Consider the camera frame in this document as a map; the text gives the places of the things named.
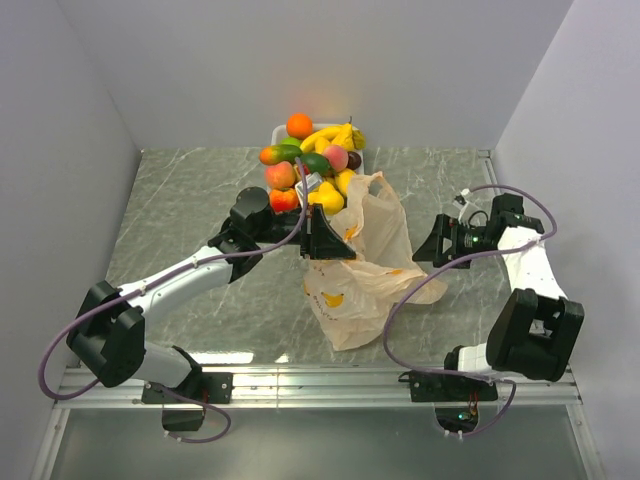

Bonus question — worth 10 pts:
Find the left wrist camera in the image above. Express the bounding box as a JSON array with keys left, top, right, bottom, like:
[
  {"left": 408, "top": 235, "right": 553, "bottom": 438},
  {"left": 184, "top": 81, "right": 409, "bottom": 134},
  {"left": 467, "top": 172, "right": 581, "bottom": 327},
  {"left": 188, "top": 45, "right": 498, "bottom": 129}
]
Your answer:
[{"left": 294, "top": 172, "right": 324, "bottom": 203}]

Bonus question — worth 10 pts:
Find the fake orange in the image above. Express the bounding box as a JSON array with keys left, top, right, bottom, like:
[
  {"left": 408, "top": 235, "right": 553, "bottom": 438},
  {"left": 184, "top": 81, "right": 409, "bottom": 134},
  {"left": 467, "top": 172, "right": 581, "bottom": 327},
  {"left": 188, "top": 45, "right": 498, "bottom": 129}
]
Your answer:
[{"left": 286, "top": 113, "right": 313, "bottom": 141}]

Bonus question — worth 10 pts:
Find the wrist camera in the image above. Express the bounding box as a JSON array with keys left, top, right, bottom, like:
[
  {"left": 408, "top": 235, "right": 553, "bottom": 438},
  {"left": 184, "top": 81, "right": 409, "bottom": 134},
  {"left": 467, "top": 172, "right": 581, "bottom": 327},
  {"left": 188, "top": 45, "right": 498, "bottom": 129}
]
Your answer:
[
  {"left": 294, "top": 172, "right": 324, "bottom": 203},
  {"left": 453, "top": 188, "right": 478, "bottom": 224}
]

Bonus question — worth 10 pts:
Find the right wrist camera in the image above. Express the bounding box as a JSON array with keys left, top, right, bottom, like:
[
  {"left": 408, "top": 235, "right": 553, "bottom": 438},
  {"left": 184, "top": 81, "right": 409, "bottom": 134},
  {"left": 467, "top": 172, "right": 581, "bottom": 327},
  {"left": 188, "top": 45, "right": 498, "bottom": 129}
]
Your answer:
[{"left": 453, "top": 188, "right": 478, "bottom": 224}]

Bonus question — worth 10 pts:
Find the fake pink peach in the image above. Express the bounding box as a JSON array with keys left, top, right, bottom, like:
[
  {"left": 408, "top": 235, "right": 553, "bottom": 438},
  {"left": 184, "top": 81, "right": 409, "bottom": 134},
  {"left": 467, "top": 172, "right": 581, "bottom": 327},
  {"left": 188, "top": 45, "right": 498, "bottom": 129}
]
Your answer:
[{"left": 322, "top": 144, "right": 349, "bottom": 172}]

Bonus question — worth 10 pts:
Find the white plastic fruit tray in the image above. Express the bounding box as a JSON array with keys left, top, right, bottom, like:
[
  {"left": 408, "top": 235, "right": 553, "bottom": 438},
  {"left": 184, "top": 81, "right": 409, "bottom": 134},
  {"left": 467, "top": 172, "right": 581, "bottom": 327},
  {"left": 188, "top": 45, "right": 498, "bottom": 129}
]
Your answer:
[{"left": 267, "top": 124, "right": 364, "bottom": 199}]

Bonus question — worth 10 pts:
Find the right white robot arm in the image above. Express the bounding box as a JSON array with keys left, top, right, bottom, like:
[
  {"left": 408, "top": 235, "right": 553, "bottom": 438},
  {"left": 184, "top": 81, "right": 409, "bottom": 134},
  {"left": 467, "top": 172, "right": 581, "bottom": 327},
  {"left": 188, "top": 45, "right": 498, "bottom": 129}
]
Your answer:
[{"left": 412, "top": 190, "right": 585, "bottom": 400}]

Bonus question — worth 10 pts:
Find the fake banana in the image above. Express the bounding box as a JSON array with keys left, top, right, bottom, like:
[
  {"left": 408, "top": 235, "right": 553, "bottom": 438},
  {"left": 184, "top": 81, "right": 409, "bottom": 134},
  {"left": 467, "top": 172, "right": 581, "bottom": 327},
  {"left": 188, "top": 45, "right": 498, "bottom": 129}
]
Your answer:
[{"left": 300, "top": 125, "right": 342, "bottom": 153}]

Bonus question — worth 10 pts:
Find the fake red green mango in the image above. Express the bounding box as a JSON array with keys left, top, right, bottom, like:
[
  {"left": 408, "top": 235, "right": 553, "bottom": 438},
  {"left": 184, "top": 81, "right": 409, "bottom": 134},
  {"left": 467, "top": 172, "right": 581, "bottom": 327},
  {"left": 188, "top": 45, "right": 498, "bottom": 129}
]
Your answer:
[{"left": 259, "top": 144, "right": 303, "bottom": 166}]

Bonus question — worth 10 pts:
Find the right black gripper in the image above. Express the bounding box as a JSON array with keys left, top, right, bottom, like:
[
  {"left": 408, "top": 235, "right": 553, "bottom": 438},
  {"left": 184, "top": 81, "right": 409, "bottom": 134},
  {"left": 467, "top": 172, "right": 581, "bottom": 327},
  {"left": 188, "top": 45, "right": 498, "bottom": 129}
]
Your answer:
[{"left": 412, "top": 213, "right": 500, "bottom": 269}]

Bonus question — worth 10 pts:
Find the fake green lime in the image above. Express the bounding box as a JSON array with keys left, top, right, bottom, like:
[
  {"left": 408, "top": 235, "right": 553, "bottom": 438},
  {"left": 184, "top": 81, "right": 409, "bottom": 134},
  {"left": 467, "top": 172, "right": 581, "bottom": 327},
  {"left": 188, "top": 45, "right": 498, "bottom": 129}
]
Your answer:
[{"left": 300, "top": 152, "right": 331, "bottom": 176}]

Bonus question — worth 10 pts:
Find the fake yellow mango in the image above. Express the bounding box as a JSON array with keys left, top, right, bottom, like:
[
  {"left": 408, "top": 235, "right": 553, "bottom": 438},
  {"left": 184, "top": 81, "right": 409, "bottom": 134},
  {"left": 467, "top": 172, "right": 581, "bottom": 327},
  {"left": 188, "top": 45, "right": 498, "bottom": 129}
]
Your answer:
[{"left": 334, "top": 168, "right": 357, "bottom": 197}]

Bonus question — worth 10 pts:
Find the fake dark plum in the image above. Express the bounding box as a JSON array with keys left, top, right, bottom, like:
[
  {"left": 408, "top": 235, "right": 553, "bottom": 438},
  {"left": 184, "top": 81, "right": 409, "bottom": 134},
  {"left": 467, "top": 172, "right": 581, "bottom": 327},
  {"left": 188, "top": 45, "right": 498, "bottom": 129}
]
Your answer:
[{"left": 347, "top": 151, "right": 362, "bottom": 171}]

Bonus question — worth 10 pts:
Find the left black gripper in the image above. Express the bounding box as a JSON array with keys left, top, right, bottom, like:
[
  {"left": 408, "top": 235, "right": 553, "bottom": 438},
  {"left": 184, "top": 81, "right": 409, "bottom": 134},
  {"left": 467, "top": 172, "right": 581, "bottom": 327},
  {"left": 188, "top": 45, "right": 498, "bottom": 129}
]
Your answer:
[{"left": 254, "top": 203, "right": 356, "bottom": 261}]

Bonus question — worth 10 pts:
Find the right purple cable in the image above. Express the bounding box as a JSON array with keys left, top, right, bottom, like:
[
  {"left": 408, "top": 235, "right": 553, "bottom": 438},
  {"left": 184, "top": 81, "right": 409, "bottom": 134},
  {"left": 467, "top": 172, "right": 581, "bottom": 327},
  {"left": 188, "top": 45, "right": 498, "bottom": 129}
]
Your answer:
[{"left": 382, "top": 184, "right": 558, "bottom": 438}]

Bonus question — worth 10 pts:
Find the fake left peach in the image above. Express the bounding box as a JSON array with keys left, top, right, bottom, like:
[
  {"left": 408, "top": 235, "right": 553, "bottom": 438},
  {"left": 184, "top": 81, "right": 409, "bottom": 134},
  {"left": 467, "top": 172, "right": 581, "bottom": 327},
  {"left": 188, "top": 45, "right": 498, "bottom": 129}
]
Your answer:
[{"left": 264, "top": 161, "right": 296, "bottom": 190}]

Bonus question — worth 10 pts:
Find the fake yellow pear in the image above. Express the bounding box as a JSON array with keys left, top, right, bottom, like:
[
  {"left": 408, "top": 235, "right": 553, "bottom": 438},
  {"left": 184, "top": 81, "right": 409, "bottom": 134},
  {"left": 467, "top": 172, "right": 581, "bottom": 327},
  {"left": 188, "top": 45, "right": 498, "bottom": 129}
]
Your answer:
[{"left": 331, "top": 121, "right": 366, "bottom": 151}]

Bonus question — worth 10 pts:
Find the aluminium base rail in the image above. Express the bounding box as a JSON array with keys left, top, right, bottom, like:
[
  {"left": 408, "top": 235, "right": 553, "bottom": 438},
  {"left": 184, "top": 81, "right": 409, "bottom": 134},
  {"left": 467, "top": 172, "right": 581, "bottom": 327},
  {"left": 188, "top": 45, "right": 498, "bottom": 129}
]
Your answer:
[{"left": 54, "top": 364, "right": 582, "bottom": 410}]

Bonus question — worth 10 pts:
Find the fake red apple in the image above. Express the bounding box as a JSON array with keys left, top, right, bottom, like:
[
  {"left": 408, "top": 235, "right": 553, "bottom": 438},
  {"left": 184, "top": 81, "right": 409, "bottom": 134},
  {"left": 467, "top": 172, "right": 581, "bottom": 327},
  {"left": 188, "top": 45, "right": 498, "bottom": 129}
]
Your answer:
[{"left": 269, "top": 188, "right": 299, "bottom": 214}]

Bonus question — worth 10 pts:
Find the translucent orange plastic bag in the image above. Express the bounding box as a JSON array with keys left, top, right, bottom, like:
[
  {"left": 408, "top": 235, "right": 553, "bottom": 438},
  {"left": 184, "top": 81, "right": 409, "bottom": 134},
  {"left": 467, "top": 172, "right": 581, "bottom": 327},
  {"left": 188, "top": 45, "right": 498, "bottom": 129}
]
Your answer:
[{"left": 303, "top": 172, "right": 428, "bottom": 351}]

